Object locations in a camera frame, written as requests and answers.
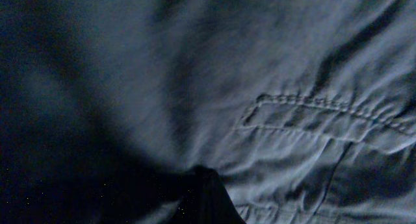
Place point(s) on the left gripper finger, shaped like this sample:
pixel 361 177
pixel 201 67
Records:
pixel 206 201

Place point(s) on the navy blue shorts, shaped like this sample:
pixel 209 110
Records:
pixel 305 108

